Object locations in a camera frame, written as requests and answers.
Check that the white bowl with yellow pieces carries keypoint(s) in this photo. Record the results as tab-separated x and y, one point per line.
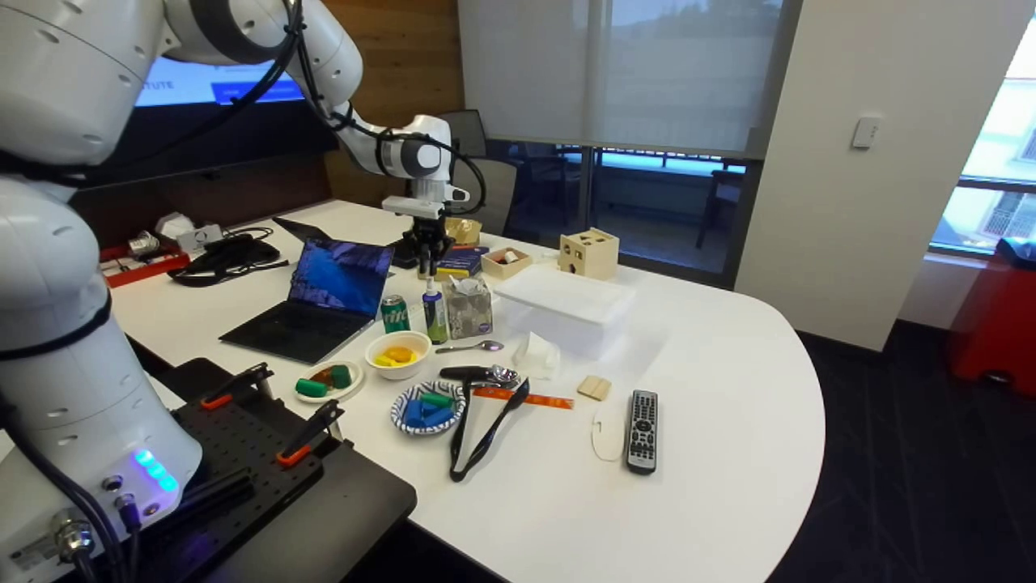
398	354

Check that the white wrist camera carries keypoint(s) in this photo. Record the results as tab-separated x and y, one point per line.
422	207

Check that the black mounting board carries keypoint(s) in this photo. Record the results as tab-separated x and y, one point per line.
247	519

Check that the small wooden tray box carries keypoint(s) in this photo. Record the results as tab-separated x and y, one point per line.
501	263

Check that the open black laptop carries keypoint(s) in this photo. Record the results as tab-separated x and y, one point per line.
333	293

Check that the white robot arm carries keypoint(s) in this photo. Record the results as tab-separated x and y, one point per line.
69	79

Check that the red bin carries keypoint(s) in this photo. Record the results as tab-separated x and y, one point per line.
994	329

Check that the metal spoon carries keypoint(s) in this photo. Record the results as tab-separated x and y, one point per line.
480	344

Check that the white plate with green blocks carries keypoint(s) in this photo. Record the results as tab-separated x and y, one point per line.
327	383

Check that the blue patterned bowl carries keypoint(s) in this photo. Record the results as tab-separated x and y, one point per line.
428	410

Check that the wooden shape sorter cube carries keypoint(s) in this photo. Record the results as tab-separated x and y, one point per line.
587	254

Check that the clear plastic storage box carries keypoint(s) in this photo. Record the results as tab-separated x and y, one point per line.
573	310

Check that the black tongs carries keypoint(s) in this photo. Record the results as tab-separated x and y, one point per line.
473	432

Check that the black remote control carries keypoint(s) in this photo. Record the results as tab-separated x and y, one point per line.
643	432

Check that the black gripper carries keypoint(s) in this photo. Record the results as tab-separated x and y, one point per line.
428	239

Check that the green soda can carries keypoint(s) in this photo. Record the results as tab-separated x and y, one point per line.
395	310

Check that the small wooden block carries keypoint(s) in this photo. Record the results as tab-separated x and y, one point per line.
594	387

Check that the black orange clamp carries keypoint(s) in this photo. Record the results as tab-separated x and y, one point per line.
303	440
249	378

